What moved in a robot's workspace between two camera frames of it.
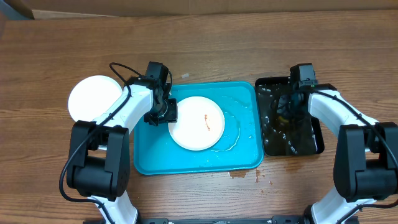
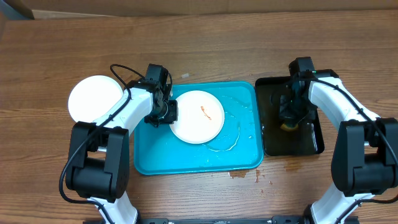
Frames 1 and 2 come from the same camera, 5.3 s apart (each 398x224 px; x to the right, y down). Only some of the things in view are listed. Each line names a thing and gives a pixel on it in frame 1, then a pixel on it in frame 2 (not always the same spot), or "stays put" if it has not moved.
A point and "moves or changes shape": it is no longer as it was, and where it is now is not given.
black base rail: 276,219 stays put
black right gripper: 286,104 stays put
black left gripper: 173,116 stays put
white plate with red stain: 201,124 moves or changes shape
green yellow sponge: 282,119 moves or changes shape
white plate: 91,95 stays put
